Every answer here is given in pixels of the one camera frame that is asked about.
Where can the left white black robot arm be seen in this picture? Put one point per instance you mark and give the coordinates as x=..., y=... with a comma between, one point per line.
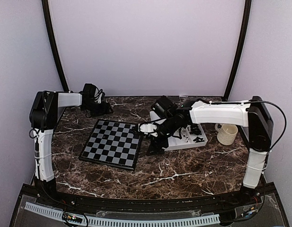
x=44, y=118

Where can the black grey chessboard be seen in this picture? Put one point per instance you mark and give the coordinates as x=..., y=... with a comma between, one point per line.
x=113, y=144

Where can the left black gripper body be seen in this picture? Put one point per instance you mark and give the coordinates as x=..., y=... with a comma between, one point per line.
x=95, y=109

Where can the black front rail base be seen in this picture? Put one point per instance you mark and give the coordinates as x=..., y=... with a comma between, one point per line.
x=264, y=209

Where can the right black frame post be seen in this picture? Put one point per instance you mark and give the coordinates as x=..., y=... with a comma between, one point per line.
x=239, y=49

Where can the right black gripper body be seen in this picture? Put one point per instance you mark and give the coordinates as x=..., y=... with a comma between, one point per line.
x=164, y=142

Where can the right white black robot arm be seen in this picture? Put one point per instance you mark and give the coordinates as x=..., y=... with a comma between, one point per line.
x=252, y=114

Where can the pile of black chess pieces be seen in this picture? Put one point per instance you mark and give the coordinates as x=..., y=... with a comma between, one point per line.
x=195, y=133

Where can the white plastic compartment tray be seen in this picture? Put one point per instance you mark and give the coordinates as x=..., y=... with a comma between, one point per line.
x=174, y=133

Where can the white slotted cable duct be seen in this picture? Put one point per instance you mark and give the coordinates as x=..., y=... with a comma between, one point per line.
x=120, y=220

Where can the pile of white chess pieces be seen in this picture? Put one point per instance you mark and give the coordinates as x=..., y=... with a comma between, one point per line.
x=185, y=138

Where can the black frame post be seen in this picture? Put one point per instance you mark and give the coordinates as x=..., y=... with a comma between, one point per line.
x=239, y=49
x=53, y=45

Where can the left black frame post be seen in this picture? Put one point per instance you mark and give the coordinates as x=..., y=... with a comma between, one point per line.
x=53, y=45

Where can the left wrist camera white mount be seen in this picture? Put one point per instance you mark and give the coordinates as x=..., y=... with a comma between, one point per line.
x=99, y=96

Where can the cream ribbed mug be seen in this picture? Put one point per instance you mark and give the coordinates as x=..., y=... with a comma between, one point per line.
x=226, y=133

